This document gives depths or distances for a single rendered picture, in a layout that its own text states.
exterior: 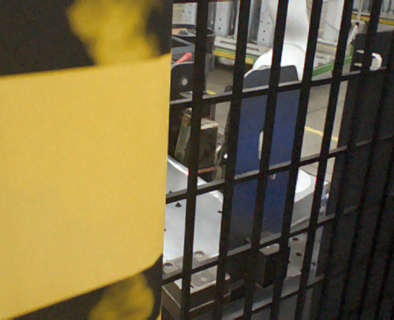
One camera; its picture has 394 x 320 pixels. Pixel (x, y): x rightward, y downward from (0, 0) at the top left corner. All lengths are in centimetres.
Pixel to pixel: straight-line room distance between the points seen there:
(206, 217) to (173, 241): 10
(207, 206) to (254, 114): 36
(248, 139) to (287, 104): 8
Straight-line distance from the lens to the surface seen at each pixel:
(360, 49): 36
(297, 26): 144
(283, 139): 76
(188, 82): 131
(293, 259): 144
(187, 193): 28
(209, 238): 93
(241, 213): 77
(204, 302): 75
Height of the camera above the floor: 152
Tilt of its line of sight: 21 degrees down
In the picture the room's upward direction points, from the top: 3 degrees clockwise
